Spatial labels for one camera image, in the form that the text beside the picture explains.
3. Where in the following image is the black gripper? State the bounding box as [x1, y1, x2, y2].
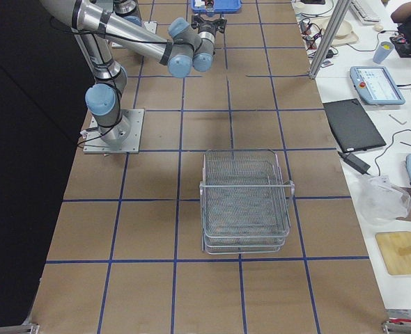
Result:
[191, 15, 227, 35]

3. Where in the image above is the red emergency stop button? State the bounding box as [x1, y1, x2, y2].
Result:
[204, 0, 215, 11]

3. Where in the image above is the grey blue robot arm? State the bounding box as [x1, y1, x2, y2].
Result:
[41, 1, 227, 153]

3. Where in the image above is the teach pendant with red button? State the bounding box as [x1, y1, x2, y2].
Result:
[349, 66, 405, 105]

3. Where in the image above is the blue plastic tray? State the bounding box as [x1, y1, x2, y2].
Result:
[189, 0, 242, 15]

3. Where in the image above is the white keyboard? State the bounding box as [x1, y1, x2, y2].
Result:
[350, 0, 380, 25]

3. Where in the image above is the grey cup with yellow item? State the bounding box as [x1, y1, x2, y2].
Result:
[373, 41, 394, 64]

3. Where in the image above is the black laptop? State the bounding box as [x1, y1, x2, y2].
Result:
[323, 99, 386, 153]

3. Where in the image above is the black power adapter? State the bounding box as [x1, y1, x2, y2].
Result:
[338, 152, 371, 175]

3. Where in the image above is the clear plastic bag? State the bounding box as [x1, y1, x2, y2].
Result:
[355, 175, 411, 225]

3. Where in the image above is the wooden cutting board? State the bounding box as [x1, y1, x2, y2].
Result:
[375, 231, 411, 276]

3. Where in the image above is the aluminium frame post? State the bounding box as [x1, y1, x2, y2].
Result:
[309, 0, 350, 79]

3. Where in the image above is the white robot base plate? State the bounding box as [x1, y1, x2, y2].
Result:
[83, 109, 144, 154]

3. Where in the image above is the wire mesh stacked shelf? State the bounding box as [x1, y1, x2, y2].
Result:
[199, 150, 295, 255]

